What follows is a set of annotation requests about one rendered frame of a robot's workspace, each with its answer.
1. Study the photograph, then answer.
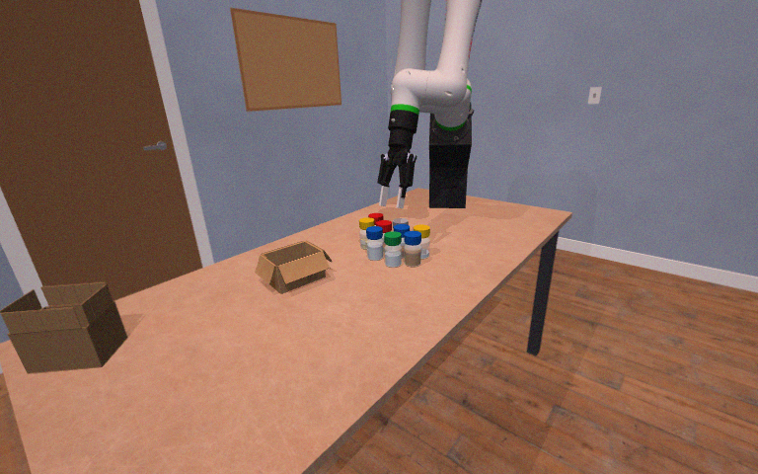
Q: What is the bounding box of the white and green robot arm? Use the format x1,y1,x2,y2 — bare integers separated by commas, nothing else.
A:
388,0,482,142

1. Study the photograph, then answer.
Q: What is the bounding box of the green-capped bottle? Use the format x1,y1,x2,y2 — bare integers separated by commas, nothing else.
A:
384,231,402,268

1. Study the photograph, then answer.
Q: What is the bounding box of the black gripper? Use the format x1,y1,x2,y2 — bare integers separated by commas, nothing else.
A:
377,129,417,208

